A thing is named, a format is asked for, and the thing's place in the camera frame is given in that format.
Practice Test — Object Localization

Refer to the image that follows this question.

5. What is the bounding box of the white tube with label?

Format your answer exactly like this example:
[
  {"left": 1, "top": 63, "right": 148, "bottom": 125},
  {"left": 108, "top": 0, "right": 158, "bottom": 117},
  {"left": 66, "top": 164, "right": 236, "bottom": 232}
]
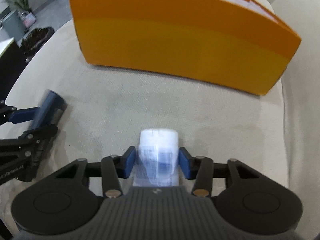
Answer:
[{"left": 133, "top": 129, "right": 179, "bottom": 187}]

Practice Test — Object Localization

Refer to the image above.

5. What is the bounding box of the orange cardboard box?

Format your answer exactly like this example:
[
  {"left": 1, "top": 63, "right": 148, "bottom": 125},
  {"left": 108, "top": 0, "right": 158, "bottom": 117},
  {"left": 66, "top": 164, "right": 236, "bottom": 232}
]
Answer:
[{"left": 69, "top": 0, "right": 301, "bottom": 95}]

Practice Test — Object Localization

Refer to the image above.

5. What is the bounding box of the dark navy shampoo bottle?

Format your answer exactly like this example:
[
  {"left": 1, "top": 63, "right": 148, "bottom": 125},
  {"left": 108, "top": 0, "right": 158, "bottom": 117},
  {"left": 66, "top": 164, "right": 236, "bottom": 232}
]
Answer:
[{"left": 29, "top": 90, "right": 67, "bottom": 129}]

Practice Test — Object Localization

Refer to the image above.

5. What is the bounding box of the pink white bag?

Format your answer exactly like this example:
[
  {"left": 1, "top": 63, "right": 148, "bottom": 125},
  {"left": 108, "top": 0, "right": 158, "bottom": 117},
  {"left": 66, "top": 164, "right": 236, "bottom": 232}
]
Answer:
[{"left": 21, "top": 11, "right": 36, "bottom": 28}]

